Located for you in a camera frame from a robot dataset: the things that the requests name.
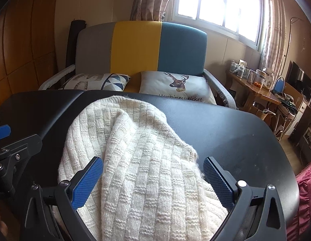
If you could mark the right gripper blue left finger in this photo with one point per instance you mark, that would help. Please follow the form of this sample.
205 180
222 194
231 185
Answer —
79 187

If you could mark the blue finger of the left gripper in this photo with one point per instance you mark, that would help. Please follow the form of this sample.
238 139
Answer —
5 131

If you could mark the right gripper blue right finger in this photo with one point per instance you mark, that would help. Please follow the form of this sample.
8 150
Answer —
228 189

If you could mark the cream knitted sweater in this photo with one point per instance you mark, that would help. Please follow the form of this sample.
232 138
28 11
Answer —
151 187

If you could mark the brown wooden wardrobe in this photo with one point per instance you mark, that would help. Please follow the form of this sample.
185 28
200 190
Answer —
27 46

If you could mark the pink ruffled bedding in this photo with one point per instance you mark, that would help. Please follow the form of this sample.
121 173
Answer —
300 228

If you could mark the wooden side table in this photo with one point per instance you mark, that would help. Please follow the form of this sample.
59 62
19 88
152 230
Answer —
254 92

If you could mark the oranges on table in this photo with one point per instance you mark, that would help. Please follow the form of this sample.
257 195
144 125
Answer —
259 85

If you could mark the deer print pillow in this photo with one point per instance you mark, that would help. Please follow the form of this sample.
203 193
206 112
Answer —
178 86

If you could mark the geometric pattern pillow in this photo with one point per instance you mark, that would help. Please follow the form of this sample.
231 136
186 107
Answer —
107 82

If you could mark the blue chair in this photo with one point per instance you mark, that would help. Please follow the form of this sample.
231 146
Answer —
279 86

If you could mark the black television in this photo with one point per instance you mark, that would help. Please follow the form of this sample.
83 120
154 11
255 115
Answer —
299 80

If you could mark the grey yellow blue sofa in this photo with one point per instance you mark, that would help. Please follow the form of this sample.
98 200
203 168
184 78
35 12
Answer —
131 47

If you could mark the right checked curtain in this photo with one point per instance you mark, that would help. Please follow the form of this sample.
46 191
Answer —
273 36

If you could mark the checked curtain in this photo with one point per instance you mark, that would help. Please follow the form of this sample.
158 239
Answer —
153 0
273 36

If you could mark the left checked curtain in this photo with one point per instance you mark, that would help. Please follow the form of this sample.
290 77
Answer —
153 0

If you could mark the window with white frame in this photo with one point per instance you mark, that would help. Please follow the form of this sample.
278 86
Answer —
238 19

